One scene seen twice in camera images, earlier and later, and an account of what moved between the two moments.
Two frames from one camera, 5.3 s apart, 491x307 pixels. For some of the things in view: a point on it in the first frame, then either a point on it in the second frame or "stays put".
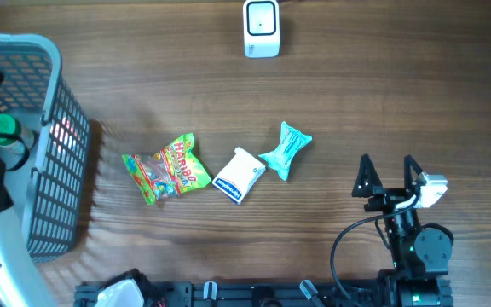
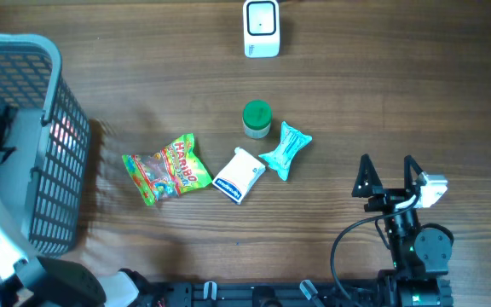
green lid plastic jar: (7, 124) → (257, 118)
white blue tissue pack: (239, 176) stays put
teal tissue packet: (290, 141) stays put
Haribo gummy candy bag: (168, 172) stays put
